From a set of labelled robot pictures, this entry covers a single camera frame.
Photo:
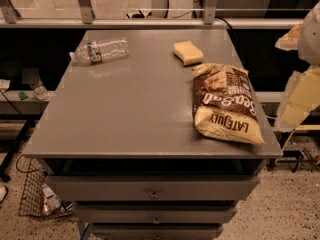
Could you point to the small upright water bottle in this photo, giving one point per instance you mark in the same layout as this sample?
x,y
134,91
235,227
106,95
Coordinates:
x,y
39,90

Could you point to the bottle inside wire basket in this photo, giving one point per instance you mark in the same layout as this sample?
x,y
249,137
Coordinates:
x,y
51,201

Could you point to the green small object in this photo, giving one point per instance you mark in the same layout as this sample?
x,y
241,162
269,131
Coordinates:
x,y
22,95

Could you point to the clear plastic water bottle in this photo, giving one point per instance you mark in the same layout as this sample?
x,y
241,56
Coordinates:
x,y
99,51

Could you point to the wire mesh basket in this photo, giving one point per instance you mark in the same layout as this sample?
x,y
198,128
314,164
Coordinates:
x,y
32,200

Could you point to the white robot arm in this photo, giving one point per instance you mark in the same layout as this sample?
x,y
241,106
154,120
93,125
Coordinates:
x,y
305,38

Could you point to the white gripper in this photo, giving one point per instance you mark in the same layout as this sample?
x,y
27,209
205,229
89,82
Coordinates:
x,y
310,39

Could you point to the yellow sponge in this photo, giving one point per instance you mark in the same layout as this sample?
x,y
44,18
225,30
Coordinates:
x,y
188,53

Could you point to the yellow metal stand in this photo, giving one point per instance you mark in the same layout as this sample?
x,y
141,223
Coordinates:
x,y
300,145

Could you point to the brown chip bag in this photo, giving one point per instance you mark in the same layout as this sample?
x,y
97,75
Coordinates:
x,y
223,104

